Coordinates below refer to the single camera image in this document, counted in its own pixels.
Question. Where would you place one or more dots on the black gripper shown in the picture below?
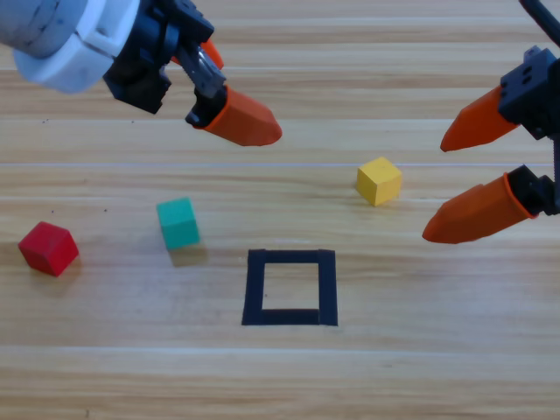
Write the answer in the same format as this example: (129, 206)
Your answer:
(144, 57)
(534, 96)

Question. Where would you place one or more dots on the red cube block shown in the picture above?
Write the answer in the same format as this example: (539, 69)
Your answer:
(48, 249)

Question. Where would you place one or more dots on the green cube block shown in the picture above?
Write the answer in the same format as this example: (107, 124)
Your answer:
(177, 223)

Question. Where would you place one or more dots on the black tape square outline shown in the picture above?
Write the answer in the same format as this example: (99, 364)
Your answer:
(254, 289)

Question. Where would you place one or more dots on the yellow cube block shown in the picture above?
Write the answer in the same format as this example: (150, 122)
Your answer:
(378, 181)

